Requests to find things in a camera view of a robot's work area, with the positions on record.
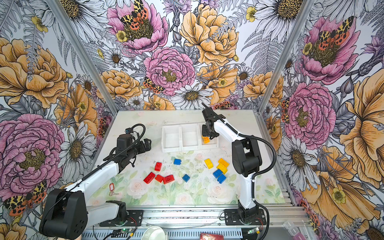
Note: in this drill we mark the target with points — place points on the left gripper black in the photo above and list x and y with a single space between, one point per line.
147 146

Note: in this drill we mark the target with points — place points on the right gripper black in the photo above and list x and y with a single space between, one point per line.
204 127

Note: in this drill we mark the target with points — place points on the white three-compartment container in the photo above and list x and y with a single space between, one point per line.
185 138

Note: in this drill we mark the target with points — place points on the yellow lego brick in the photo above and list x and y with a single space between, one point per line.
206 140
222 168
208 163
223 162

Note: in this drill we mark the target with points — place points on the red lego brick long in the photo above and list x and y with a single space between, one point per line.
149 178

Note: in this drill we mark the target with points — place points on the blue lego brick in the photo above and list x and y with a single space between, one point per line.
221 178
177 162
217 173
186 178

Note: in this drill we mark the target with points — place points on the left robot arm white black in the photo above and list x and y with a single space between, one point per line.
66 214

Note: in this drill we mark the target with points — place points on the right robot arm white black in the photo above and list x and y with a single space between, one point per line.
246 159

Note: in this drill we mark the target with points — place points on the red lego brick small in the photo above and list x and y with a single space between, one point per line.
159 178

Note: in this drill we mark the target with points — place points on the white round bowl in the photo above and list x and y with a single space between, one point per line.
155 233

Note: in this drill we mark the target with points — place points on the red box at bottom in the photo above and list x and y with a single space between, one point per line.
205 236

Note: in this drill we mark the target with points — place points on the clear plastic container corner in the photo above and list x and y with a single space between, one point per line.
293 231

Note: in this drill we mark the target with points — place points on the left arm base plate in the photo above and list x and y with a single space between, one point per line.
132 218

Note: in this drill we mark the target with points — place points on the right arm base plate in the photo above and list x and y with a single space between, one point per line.
232 218

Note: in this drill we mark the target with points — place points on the aluminium frame rail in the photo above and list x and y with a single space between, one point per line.
178 217

